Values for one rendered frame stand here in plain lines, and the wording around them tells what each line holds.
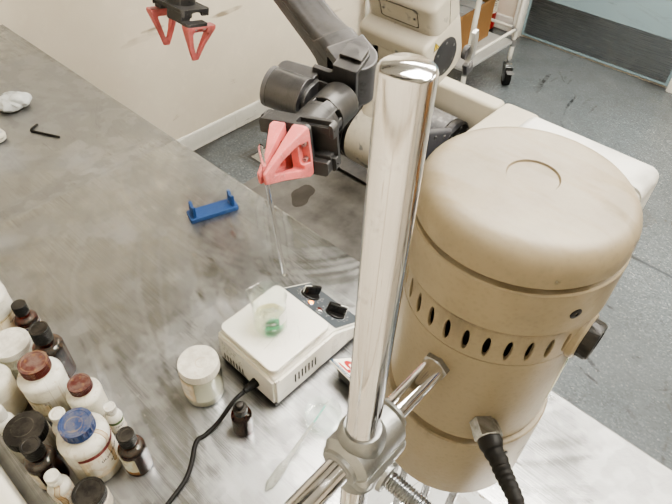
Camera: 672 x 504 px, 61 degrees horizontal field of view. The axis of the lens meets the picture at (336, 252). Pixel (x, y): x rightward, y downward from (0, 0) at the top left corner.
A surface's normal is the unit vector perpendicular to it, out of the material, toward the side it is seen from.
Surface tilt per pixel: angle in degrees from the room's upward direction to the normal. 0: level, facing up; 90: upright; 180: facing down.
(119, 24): 90
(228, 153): 0
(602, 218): 5
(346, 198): 0
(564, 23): 90
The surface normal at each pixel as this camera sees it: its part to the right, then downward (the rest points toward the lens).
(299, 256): 0.03, -0.70
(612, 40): -0.68, 0.51
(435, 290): -0.82, 0.39
